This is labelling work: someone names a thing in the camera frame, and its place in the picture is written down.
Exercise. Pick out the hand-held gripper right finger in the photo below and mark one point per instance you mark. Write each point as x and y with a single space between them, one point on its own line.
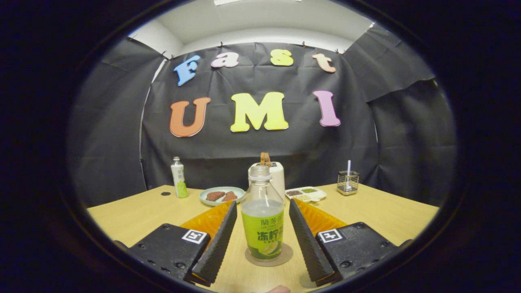
309 248

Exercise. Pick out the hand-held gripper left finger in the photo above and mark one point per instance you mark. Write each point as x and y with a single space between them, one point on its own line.
217 248

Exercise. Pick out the round brown coaster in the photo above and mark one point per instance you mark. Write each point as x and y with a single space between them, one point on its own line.
287 254

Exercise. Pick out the clear juice bottle green label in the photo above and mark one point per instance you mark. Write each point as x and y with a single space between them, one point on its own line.
262 228

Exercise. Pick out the small white green bottle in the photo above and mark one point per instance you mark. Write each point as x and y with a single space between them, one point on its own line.
179 179

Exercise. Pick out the brown meat slice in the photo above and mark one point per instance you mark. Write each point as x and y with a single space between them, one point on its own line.
214 196
230 197

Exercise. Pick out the pale green plate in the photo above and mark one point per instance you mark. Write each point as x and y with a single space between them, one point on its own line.
203 197

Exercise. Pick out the white divided condiment dish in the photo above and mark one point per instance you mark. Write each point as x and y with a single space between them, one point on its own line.
306 194

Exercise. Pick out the white toaster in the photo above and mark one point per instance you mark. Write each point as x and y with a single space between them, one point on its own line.
279 179

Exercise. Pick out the wooden table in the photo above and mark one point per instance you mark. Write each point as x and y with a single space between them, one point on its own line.
142 215

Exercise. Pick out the white straw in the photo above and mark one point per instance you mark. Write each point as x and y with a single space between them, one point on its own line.
348 167

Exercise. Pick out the brown bread slice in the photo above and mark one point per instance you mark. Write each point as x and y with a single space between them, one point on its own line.
265 159

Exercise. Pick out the ceiling light panel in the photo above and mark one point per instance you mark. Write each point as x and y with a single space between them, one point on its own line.
256 2

